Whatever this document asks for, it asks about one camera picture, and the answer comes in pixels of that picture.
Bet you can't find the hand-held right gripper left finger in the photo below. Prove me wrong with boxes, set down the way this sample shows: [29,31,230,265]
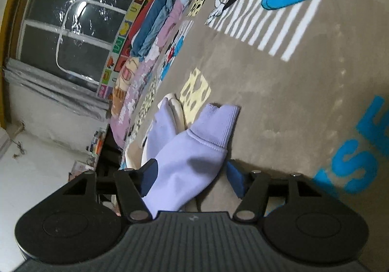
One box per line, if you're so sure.
[64,159,159,224]

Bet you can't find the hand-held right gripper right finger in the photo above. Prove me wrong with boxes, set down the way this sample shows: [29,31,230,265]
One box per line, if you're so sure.
[226,159,322,223]

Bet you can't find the white and lilac sweater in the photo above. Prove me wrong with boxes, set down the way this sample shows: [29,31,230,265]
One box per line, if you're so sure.
[124,93,242,219]

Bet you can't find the pile of folded clothes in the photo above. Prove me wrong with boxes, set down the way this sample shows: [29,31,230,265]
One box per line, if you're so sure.
[109,0,190,151]

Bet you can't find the blue folded clothes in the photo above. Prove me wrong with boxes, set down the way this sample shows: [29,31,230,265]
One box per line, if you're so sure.
[130,0,180,58]

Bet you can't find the small colourful clutter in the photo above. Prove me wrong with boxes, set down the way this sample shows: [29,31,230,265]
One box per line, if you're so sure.
[87,128,107,155]

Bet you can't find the brown cartoon printed blanket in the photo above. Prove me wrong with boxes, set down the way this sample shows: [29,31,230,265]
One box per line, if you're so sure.
[122,0,389,218]

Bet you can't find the grey curtain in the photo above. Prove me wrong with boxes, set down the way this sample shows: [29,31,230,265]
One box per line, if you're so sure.
[3,58,111,123]

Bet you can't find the colourful picture play mat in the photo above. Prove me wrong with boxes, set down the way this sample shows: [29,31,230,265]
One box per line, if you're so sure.
[96,0,177,99]

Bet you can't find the window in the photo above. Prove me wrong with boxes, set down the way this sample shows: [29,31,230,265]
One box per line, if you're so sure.
[0,0,177,87]

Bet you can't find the thin cable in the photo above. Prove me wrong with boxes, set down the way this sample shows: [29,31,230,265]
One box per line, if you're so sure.
[10,120,28,158]

